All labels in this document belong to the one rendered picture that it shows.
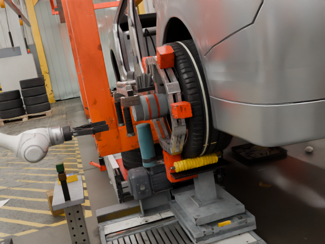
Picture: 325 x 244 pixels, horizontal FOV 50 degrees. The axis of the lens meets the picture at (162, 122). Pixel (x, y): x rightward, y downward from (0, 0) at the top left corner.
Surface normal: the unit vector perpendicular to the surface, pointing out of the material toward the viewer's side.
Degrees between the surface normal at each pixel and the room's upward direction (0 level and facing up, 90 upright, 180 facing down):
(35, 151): 99
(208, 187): 90
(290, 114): 97
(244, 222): 90
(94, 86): 90
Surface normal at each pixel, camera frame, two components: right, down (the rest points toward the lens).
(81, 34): 0.25, 0.14
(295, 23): -0.42, 0.25
